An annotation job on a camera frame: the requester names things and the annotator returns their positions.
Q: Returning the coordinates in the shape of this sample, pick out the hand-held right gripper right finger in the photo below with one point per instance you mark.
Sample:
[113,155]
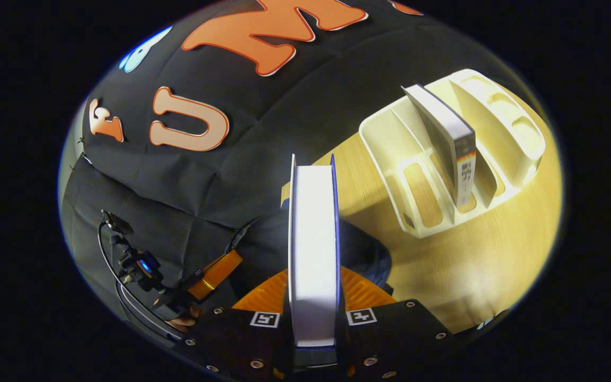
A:
[390,339]

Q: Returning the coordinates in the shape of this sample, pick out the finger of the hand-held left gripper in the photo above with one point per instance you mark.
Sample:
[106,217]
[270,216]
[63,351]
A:
[215,276]

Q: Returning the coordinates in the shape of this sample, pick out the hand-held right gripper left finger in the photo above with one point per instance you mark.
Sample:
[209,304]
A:
[242,339]

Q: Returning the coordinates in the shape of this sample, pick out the blue spine book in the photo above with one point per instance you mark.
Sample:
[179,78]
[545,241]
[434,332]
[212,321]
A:
[313,249]

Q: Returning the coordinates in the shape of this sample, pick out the white bookshelf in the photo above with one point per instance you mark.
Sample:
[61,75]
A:
[395,159]

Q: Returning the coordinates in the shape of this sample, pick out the grey white spine book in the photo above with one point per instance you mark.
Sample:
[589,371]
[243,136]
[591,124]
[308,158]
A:
[459,154]

